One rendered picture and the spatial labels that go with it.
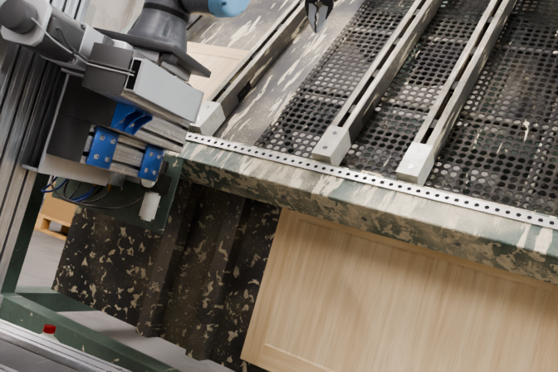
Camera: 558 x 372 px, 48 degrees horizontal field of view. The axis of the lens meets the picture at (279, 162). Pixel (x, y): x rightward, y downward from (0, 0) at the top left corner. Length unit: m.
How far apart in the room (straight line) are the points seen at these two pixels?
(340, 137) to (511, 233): 0.56
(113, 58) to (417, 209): 0.85
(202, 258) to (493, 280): 0.96
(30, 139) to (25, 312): 1.01
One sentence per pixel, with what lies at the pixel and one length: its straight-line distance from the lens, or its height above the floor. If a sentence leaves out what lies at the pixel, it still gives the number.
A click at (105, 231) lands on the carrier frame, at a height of 0.48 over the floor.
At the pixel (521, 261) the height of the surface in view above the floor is 0.78.
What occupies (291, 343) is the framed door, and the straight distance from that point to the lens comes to 2.03.
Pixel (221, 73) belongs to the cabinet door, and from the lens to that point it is 2.35.
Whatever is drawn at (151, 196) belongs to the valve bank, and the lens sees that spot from 1.95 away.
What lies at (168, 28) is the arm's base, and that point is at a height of 1.09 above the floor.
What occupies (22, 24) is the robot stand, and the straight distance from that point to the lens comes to 1.20.
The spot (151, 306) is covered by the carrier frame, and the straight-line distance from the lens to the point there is 2.25.
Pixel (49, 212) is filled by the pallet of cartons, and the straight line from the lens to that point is 5.72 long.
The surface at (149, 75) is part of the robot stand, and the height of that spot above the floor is 0.92.
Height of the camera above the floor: 0.75
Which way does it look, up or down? 4 degrees up
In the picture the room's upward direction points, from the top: 16 degrees clockwise
